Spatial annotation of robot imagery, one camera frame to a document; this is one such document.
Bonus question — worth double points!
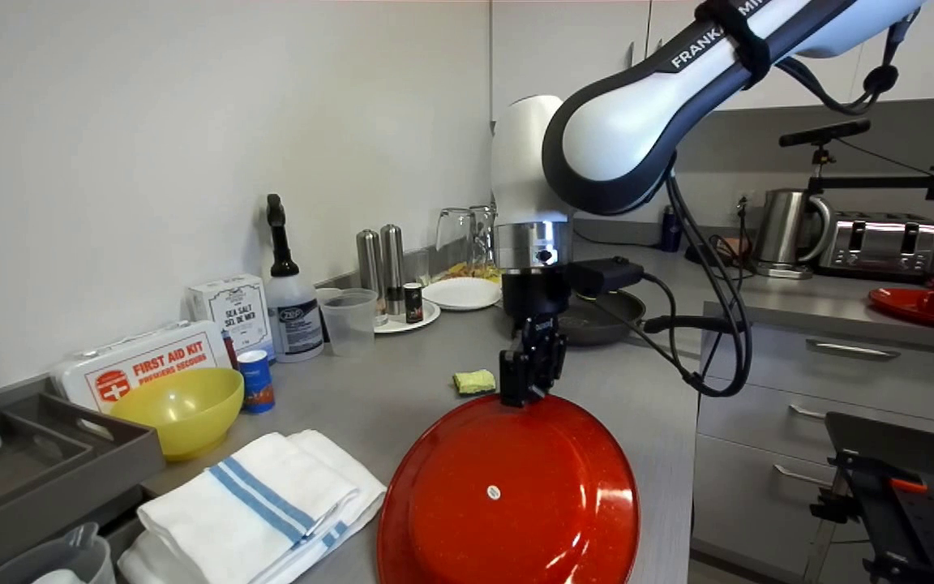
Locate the steel kettle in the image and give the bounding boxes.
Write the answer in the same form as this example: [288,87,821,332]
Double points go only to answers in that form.
[757,189,836,276]

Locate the small blue jar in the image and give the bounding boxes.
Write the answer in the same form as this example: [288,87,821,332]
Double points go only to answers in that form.
[235,348,280,416]

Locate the steel grinder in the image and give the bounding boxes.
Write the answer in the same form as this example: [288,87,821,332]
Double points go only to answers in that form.
[355,223,382,312]
[381,220,410,319]

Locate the clear glass pitcher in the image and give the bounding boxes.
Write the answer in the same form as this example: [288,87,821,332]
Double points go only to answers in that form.
[433,201,501,280]

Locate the gray drawer cabinet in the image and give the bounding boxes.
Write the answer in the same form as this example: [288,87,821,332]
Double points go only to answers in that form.
[691,312,934,584]

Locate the gray plastic jug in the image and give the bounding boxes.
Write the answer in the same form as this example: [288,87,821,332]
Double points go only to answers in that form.
[0,521,119,584]

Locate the red plate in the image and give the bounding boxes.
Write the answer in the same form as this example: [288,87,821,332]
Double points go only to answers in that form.
[374,392,644,584]

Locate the small dark spice jar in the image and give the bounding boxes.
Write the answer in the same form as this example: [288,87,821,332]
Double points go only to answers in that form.
[404,280,429,324]

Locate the red flat dish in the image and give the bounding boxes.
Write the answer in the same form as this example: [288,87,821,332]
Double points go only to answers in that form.
[867,276,934,333]

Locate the clear plastic cup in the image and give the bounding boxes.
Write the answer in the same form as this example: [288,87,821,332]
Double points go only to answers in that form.
[319,287,381,338]

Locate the steel toaster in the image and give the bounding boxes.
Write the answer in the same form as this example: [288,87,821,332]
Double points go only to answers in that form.
[817,211,934,283]

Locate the folded towel blue stripes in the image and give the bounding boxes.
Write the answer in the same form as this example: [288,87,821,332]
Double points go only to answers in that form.
[116,427,393,584]

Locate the black stand orange part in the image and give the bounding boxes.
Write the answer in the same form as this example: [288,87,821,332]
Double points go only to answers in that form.
[807,409,934,584]

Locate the white first aid kit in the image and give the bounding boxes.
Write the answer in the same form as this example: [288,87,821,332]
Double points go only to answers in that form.
[57,319,235,416]

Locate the gray tray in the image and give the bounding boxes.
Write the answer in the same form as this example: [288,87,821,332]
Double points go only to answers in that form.
[0,369,170,562]

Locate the black stereo camera bar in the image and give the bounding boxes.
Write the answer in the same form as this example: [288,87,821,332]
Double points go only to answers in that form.
[776,116,875,152]

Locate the black frying pan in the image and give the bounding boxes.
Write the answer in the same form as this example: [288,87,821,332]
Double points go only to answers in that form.
[555,287,652,349]

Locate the spray bottle black trigger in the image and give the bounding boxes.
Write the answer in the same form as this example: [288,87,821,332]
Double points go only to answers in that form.
[264,191,332,360]

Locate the yellow bowl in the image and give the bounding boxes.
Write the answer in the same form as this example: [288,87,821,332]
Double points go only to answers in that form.
[107,365,248,465]

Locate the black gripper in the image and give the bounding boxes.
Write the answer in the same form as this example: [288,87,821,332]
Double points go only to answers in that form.
[496,263,574,409]

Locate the black boom rod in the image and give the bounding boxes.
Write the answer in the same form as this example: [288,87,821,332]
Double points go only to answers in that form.
[804,162,934,206]

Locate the large white plate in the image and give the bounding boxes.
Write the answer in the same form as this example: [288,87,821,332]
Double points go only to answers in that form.
[421,271,507,314]

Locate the small white printed box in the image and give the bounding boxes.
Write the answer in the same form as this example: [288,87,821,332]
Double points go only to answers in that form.
[186,271,274,354]

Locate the yellow green sponge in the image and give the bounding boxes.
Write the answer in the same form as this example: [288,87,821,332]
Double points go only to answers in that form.
[451,365,501,397]

